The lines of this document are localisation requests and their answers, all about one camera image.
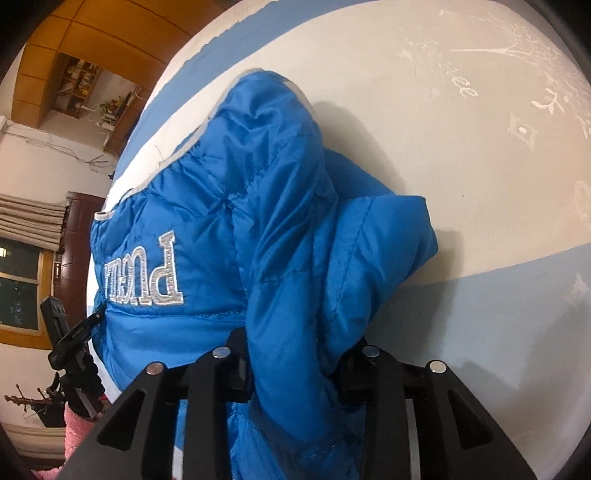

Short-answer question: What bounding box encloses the blue puffer jacket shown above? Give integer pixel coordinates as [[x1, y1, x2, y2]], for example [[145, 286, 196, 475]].
[[90, 70, 438, 479]]

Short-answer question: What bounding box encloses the pink sleeve forearm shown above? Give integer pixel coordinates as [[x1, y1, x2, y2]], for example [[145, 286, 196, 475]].
[[33, 405, 95, 480]]

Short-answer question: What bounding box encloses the beige roman blind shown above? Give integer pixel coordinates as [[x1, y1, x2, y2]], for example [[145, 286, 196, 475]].
[[0, 195, 66, 252]]

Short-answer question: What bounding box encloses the blue and white bedsheet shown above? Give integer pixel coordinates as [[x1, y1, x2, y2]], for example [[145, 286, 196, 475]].
[[100, 1, 590, 479]]

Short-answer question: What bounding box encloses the wooden wardrobe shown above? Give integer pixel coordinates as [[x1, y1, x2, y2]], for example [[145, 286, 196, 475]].
[[11, 0, 233, 153]]

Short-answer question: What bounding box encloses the window with wooden frame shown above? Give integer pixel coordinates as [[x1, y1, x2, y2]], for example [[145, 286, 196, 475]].
[[1, 238, 54, 350]]

